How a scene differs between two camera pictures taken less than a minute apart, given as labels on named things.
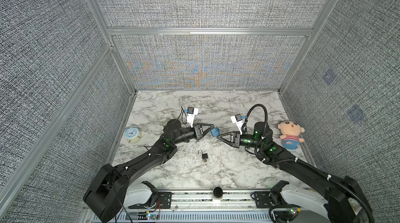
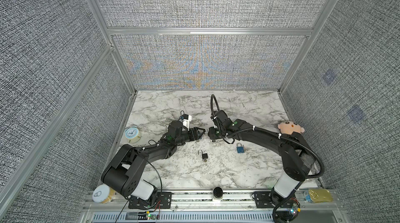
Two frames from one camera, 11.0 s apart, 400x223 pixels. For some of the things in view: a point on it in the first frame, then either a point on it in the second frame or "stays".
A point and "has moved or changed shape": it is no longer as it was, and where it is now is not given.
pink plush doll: (290, 131) stays
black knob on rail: (217, 192) stays
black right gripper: (235, 144) → (211, 133)
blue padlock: (215, 132) has moved or changed shape
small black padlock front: (204, 155) stays
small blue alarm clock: (133, 134) stays
